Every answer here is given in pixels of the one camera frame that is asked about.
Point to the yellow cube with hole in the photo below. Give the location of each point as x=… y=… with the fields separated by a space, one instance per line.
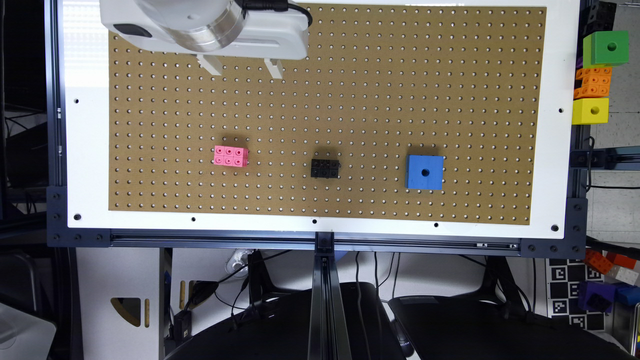
x=590 y=111

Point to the purple block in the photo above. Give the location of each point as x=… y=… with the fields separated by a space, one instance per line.
x=596 y=297

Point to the black office chair right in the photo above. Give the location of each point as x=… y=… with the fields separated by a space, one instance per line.
x=457 y=328

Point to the pink block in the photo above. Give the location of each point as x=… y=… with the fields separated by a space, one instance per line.
x=230 y=156

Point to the green cube with hole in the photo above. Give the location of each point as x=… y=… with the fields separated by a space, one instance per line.
x=605 y=49

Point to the fiducial marker sheet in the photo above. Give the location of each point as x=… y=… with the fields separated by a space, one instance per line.
x=563 y=278

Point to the brown pegboard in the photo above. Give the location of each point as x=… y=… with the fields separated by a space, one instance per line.
x=379 y=83

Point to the black office chair left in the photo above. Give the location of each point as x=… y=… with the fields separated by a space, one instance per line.
x=283 y=332

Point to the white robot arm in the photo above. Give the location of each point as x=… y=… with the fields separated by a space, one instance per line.
x=270 y=30

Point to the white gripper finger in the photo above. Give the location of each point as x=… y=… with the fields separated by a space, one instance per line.
x=210 y=63
x=274 y=67

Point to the dark aluminium table frame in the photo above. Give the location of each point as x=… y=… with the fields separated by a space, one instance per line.
x=76 y=53

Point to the orange block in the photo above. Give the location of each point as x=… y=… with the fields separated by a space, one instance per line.
x=592 y=83

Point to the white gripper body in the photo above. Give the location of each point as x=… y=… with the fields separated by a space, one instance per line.
x=212 y=27

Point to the orange red blocks pile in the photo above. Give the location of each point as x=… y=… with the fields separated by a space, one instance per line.
x=616 y=266

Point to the black office chair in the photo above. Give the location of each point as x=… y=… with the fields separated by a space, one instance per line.
x=457 y=328
x=283 y=332

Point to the black block on frame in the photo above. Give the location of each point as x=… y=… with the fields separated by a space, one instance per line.
x=596 y=15

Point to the blue cube with hole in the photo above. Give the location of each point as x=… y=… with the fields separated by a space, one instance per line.
x=424 y=172

